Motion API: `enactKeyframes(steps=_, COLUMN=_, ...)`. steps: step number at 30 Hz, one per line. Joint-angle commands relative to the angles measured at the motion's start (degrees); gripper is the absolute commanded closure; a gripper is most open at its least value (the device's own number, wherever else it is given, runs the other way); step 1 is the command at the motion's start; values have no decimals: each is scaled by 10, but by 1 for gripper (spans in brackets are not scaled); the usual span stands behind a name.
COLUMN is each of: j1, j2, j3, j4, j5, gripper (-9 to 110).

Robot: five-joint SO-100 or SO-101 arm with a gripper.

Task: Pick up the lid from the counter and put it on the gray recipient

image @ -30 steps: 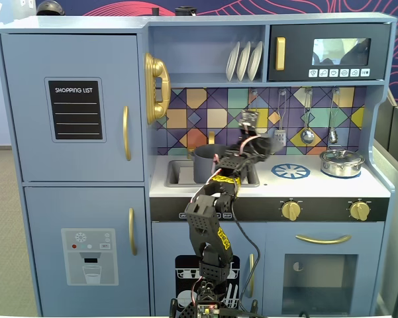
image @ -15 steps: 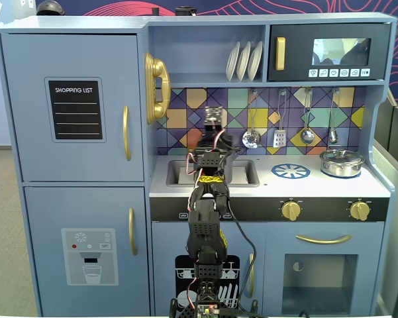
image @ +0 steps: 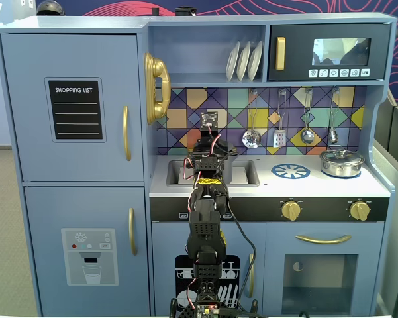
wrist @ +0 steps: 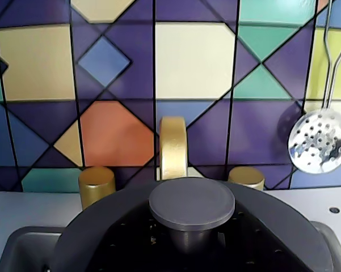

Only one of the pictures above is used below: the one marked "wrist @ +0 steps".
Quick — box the light blue toy kitchen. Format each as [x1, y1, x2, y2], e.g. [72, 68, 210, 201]
[0, 0, 341, 272]

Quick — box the gold toy faucet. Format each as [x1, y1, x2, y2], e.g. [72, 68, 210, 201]
[158, 116, 189, 181]

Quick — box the steel perforated skimmer spoon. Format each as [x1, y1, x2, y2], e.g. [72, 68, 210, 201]
[287, 0, 341, 173]

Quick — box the gray toy sink basin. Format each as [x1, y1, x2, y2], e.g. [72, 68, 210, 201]
[0, 220, 340, 272]

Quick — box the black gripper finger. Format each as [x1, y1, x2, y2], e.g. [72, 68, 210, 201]
[203, 211, 299, 272]
[95, 204, 188, 272]

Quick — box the gold faucet knob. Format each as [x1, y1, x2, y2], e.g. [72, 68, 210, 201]
[227, 166, 266, 191]
[78, 166, 116, 211]

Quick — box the dark gray pot lid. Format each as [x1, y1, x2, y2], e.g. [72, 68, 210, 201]
[53, 177, 333, 272]

